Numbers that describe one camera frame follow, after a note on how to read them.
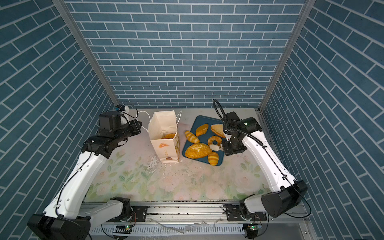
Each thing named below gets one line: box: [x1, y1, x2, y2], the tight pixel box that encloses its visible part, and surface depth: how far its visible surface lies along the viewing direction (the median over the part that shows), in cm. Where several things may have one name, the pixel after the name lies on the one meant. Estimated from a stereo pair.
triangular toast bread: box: [210, 124, 226, 138], surface depth 106 cm
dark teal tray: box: [182, 115, 226, 166], surface depth 98 cm
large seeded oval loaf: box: [185, 143, 213, 159], surface depth 93 cm
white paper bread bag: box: [147, 110, 180, 164], surface depth 86 cm
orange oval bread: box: [195, 124, 209, 137], surface depth 103 cm
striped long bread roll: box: [185, 130, 200, 143], surface depth 101 cm
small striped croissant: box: [207, 151, 220, 166], surface depth 92 cm
